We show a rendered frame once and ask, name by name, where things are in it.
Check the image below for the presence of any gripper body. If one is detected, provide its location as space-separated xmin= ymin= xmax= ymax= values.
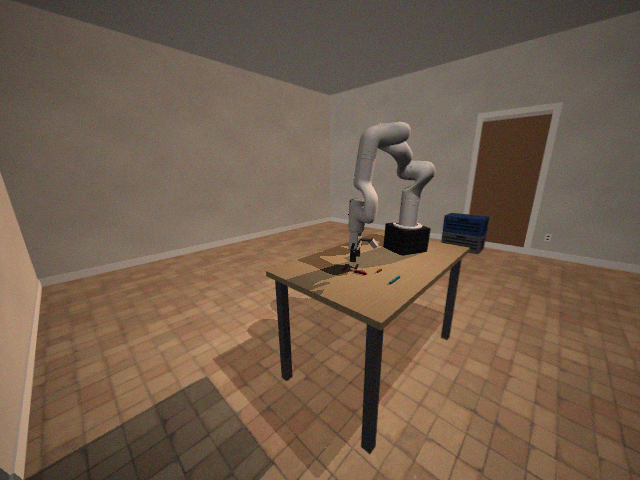
xmin=348 ymin=230 xmax=363 ymax=251

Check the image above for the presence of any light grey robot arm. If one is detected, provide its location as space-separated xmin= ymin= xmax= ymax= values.
xmin=348 ymin=122 xmax=435 ymax=231

